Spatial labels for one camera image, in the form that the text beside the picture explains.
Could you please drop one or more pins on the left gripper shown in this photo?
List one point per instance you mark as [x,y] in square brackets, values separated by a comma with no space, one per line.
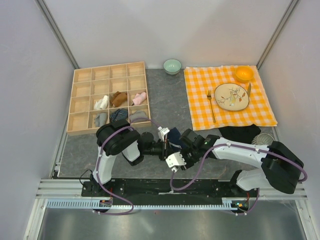
[166,149]

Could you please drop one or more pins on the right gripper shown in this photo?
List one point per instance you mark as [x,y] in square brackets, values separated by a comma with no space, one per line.
[188,163]

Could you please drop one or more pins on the navy blue underwear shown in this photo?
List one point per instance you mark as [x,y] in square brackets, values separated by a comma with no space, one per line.
[175,144]

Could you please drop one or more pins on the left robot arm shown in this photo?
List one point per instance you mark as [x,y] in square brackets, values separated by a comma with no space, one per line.
[120,138]

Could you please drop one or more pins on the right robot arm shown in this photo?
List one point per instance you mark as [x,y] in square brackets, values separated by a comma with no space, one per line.
[274,165]

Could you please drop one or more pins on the striped navy rolled cloth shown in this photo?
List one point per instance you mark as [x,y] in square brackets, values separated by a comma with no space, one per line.
[119,114]

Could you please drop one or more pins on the pink rolled cloth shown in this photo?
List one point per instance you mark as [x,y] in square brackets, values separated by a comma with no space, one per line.
[139,98]

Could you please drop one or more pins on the black cloth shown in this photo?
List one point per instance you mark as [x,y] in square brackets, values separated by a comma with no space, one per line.
[241,134]

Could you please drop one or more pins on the gold fork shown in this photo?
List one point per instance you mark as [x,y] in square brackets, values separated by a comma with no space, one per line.
[209,98]

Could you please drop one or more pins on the brown rolled cloth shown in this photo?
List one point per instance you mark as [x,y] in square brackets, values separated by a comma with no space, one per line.
[118,99]

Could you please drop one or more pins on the light grey rolled cloth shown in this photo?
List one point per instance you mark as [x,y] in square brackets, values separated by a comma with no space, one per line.
[100,119]

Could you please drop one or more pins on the beige decorated plate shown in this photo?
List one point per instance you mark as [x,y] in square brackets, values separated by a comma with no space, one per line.
[231,97]

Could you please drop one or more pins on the white rolled cloth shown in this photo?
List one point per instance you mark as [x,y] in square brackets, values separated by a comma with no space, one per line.
[102,103]

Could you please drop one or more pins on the orange checkered tablecloth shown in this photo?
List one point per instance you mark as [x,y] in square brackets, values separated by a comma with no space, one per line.
[200,79]

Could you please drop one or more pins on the green ceramic bowl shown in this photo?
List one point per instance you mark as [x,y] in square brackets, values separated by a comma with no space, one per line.
[172,66]

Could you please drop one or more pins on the wooden compartment tray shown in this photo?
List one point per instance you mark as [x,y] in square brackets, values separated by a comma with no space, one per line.
[91,84]

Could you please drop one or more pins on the gold knife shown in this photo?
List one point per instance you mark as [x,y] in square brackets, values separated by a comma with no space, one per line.
[249,90]

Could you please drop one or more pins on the orange bowl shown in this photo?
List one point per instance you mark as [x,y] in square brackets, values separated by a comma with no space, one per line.
[244,74]

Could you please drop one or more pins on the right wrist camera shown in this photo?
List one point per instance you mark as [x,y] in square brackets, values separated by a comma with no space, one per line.
[174,161]

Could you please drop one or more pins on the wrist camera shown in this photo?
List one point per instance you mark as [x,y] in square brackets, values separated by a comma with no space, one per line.
[163,132]
[174,161]

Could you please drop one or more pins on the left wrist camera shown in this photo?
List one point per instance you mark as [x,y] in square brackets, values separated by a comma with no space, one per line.
[163,132]

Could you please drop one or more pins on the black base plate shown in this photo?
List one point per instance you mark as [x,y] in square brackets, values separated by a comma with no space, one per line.
[151,191]

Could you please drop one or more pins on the white cable duct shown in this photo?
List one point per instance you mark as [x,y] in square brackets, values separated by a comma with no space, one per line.
[97,204]

